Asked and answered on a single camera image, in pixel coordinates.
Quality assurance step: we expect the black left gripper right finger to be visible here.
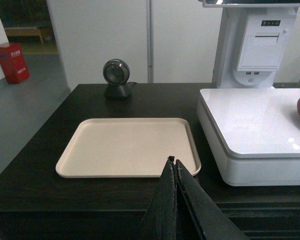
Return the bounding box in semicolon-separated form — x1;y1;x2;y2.
175;159;248;240

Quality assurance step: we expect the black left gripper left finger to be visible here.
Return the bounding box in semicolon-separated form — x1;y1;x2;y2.
134;156;177;240

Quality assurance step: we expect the white checkout scale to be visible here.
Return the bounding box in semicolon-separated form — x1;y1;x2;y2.
197;88;300;187

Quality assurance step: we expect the black checkout counter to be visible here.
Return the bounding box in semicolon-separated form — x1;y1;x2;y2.
0;83;300;240

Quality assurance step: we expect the beige plastic tray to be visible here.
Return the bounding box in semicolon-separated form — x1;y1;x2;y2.
55;118;202;178

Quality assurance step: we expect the black round barcode scanner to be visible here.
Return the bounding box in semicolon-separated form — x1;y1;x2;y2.
102;58;133;100

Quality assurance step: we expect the white POS terminal stand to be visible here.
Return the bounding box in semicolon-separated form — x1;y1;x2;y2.
202;0;300;89

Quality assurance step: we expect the red fire extinguisher box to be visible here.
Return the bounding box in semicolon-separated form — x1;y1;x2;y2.
0;42;30;84

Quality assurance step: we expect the wooden bench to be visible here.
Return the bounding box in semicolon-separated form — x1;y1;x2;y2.
4;26;53;45

